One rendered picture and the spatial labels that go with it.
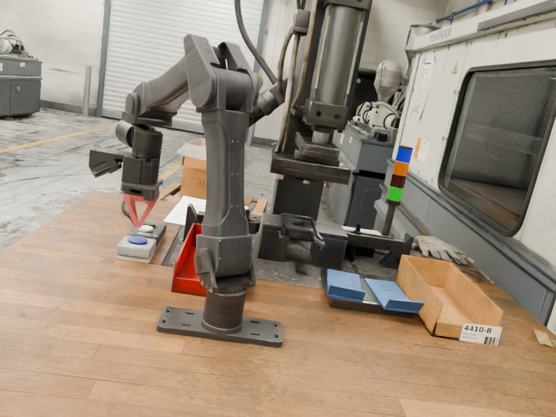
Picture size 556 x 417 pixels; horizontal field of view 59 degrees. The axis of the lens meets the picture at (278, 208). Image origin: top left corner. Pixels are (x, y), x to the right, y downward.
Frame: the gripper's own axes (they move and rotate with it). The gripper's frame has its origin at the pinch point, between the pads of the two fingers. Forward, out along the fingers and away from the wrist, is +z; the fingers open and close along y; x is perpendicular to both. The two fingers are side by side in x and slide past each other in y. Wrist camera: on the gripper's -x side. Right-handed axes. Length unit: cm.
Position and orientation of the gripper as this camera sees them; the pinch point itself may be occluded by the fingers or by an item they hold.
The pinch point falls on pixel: (138, 222)
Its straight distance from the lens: 106.3
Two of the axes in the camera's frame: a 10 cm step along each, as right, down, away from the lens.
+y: 0.3, 2.8, -9.6
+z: -1.8, 9.5, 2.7
